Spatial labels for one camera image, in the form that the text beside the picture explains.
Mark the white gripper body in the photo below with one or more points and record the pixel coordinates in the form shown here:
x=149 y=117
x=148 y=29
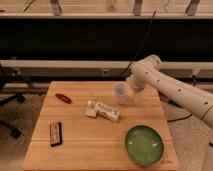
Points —
x=135 y=84

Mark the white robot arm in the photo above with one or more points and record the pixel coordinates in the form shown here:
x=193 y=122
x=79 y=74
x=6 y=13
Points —
x=193 y=99

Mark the green ceramic bowl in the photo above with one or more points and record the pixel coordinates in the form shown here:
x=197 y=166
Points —
x=144 y=145

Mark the white toothpaste box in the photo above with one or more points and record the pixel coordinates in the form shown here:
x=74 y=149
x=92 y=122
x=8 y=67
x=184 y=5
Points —
x=95 y=108

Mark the small red brown tool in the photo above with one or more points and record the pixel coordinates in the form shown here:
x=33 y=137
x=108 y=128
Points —
x=63 y=98

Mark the black red flat box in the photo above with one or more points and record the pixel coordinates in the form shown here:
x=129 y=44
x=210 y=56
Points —
x=55 y=133

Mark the black office chair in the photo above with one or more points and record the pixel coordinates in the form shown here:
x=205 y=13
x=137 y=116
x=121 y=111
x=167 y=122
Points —
x=19 y=97

